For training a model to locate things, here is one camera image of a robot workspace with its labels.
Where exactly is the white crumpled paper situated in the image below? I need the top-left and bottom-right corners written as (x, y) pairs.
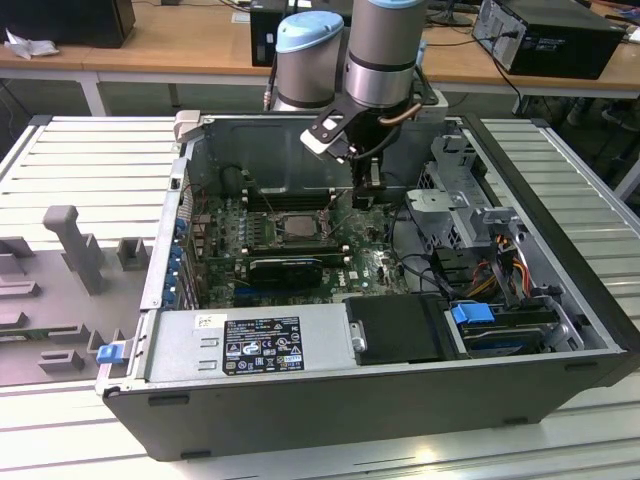
top-left (3, 27), bottom-right (60, 61)

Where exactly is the large black computer tower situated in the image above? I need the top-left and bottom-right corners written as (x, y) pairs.
top-left (472, 0), bottom-right (627, 81)

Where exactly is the grey wrist camera black bracket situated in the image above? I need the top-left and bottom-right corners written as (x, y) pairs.
top-left (298, 105), bottom-right (362, 165)

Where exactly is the blue case latch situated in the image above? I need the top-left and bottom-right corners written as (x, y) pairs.
top-left (96, 343), bottom-right (127, 366)

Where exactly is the black RAM slot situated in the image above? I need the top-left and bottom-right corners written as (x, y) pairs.
top-left (247, 200), bottom-right (337, 212)
top-left (247, 186), bottom-right (337, 197)
top-left (247, 196), bottom-right (337, 206)
top-left (242, 240), bottom-right (351, 249)
top-left (242, 251), bottom-right (351, 262)
top-left (247, 191), bottom-right (337, 202)
top-left (242, 247), bottom-right (351, 256)
top-left (242, 244), bottom-right (351, 253)

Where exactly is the black cylindrical component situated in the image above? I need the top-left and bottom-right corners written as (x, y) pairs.
top-left (219, 166), bottom-right (247, 197)

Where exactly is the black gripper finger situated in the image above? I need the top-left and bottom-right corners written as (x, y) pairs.
top-left (351, 157), bottom-right (376, 211)
top-left (368, 156), bottom-right (388, 192)

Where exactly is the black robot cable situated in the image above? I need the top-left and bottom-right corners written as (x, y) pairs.
top-left (262, 48), bottom-right (280, 114)

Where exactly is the green motherboard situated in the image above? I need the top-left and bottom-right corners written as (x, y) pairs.
top-left (185, 187), bottom-right (419, 312)

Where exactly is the silver CPU green edge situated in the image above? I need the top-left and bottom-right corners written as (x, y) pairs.
top-left (282, 213), bottom-right (324, 237)

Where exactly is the black plastic drive cover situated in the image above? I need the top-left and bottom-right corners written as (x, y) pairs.
top-left (343, 293), bottom-right (454, 367)

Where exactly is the wooden desk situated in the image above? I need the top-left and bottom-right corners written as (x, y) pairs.
top-left (0, 0), bottom-right (640, 121)

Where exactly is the hard disk blue carrier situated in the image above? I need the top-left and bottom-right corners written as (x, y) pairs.
top-left (448, 301), bottom-right (549, 360)

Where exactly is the grey parts rack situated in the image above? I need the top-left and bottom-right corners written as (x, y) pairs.
top-left (0, 203), bottom-right (157, 387)

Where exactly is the black monitor stand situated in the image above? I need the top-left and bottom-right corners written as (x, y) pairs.
top-left (424, 0), bottom-right (477, 29)

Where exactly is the green RAM stick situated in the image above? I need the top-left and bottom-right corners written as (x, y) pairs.
top-left (0, 327), bottom-right (54, 344)

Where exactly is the black graphics card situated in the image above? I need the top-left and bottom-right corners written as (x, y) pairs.
top-left (247, 257), bottom-right (325, 292)

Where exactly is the metal wire locking lever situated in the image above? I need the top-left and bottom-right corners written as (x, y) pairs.
top-left (324, 187), bottom-right (350, 216)
top-left (252, 180), bottom-right (281, 222)

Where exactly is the coloured power wire bundle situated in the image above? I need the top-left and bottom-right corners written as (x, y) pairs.
top-left (472, 234), bottom-right (534, 301)

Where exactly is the small black computer tower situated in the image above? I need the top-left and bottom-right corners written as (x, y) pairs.
top-left (249, 0), bottom-right (302, 69)

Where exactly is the grey case latch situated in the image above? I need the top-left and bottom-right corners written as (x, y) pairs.
top-left (172, 109), bottom-right (212, 149)

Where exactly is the brown curved cable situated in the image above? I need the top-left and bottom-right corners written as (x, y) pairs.
top-left (377, 99), bottom-right (420, 130)

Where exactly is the silver drive cage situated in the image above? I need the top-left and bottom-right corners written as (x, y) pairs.
top-left (403, 133), bottom-right (531, 256)

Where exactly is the silver power supply unit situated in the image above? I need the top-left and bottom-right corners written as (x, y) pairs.
top-left (141, 305), bottom-right (362, 387)

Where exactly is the black box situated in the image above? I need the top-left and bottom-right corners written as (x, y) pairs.
top-left (0, 0), bottom-right (137, 50)

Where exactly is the black and silver PC case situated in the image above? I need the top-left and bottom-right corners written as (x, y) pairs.
top-left (94, 107), bottom-right (640, 461)

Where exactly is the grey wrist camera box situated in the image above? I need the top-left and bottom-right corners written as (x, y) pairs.
top-left (416, 88), bottom-right (450, 122)

